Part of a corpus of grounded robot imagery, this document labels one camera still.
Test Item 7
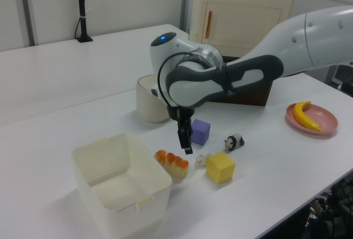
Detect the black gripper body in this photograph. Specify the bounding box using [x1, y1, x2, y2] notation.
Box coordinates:
[166, 105, 197, 124]

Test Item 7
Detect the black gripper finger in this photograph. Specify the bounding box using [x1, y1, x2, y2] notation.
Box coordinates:
[185, 116, 194, 138]
[176, 120, 193, 156]

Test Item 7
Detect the orange topped bread loaf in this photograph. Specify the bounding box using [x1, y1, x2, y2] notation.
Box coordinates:
[153, 150, 190, 179]

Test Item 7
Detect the white plastic basket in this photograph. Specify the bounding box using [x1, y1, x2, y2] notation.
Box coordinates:
[71, 132, 174, 239]

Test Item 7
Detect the purple cube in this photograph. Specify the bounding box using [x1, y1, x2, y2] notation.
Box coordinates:
[190, 118, 211, 146]

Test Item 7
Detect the small white animal figurine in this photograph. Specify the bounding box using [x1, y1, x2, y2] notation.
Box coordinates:
[195, 152, 212, 169]

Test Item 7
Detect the beige lidded trash can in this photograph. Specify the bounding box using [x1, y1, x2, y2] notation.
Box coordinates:
[135, 74, 170, 124]

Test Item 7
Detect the panda figurine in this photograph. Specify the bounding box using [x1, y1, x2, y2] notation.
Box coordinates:
[223, 133, 245, 153]

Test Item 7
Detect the yellow cube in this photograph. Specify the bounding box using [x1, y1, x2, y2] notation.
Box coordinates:
[205, 151, 236, 185]

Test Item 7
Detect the cream toy cabinet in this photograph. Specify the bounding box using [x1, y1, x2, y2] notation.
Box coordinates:
[192, 0, 298, 57]

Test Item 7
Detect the yellow banana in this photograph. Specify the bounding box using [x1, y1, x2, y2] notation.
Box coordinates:
[292, 100, 322, 132]

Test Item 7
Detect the pink plate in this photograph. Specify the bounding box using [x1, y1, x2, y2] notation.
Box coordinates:
[285, 103, 339, 139]

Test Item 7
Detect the black pole stand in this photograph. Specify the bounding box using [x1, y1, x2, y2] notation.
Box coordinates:
[75, 0, 94, 43]

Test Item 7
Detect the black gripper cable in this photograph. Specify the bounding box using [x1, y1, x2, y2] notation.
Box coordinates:
[157, 46, 200, 110]

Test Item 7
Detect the grey metal frame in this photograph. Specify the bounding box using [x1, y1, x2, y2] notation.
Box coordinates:
[324, 63, 353, 98]

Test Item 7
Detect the black wire mesh object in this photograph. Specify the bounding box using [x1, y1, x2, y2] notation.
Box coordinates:
[302, 167, 353, 239]

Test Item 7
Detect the grey metal wall post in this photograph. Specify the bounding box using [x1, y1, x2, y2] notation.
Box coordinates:
[15, 0, 37, 47]

